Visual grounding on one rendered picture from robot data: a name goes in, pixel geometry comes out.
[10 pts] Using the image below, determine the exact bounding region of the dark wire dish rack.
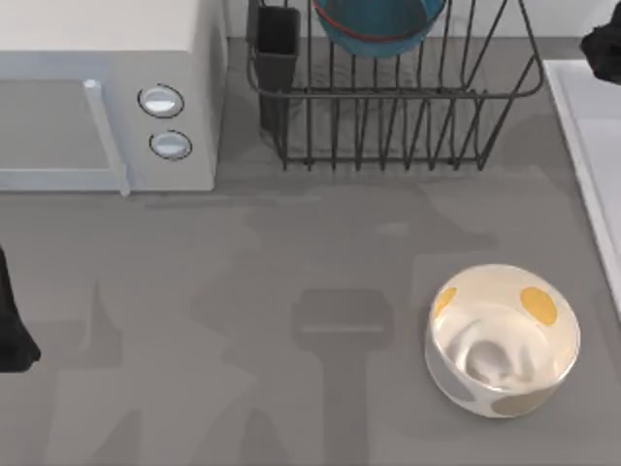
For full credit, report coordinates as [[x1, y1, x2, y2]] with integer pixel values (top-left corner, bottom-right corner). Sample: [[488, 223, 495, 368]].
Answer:
[[245, 0, 545, 173]]

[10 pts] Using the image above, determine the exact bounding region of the white bowl with yellow dots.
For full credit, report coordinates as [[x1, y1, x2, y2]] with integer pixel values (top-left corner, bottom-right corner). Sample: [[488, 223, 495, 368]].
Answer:
[[424, 263, 582, 418]]

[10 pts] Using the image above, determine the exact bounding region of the large microwave knob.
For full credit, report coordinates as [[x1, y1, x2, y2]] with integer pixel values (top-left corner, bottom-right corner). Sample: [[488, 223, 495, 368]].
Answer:
[[137, 83, 186, 119]]

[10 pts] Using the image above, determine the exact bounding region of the dark cutlery holder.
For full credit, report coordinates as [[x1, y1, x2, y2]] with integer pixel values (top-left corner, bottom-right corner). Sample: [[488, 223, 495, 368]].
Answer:
[[246, 0, 302, 132]]

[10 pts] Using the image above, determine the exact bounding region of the blue bowl with red rim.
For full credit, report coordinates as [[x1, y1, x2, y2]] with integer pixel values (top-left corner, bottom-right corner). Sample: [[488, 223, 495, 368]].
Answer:
[[312, 0, 447, 58]]

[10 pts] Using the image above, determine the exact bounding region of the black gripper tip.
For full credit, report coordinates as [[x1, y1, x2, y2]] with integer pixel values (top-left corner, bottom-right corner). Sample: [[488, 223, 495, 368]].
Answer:
[[0, 246, 42, 374]]

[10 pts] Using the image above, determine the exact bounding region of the microwave oven door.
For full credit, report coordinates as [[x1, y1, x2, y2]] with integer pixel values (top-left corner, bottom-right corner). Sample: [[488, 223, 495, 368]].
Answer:
[[0, 79, 128, 194]]

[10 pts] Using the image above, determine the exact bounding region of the small microwave knob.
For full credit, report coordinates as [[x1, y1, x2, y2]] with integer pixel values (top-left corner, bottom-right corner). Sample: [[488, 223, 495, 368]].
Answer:
[[147, 129, 194, 162]]

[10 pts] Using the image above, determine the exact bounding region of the black tap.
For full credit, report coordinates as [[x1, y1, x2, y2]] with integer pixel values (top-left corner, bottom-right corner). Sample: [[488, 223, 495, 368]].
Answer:
[[579, 10, 621, 87]]

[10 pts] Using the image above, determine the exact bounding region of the microwave door handle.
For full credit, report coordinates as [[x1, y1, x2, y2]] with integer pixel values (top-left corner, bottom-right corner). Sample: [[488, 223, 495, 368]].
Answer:
[[82, 79, 132, 198]]

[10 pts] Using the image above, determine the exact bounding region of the pale microwave oven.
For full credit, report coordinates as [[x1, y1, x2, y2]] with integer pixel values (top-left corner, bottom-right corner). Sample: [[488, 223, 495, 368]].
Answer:
[[0, 0, 229, 197]]

